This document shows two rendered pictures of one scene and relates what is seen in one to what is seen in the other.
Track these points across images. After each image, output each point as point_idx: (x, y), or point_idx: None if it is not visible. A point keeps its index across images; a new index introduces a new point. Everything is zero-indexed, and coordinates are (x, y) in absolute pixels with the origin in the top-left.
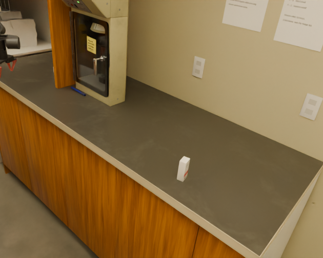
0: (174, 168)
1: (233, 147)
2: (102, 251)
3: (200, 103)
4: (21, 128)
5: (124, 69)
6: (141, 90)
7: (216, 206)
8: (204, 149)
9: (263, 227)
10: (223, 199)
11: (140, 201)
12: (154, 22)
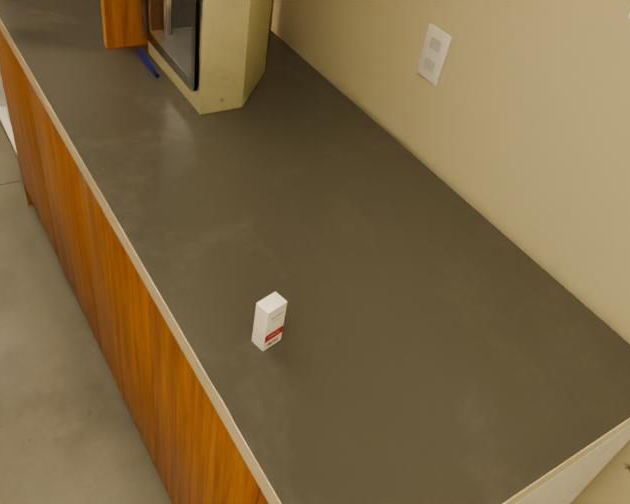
0: None
1: (443, 286)
2: (141, 422)
3: (423, 146)
4: (33, 122)
5: (243, 31)
6: (297, 87)
7: (309, 438)
8: (366, 274)
9: None
10: (339, 424)
11: (181, 362)
12: None
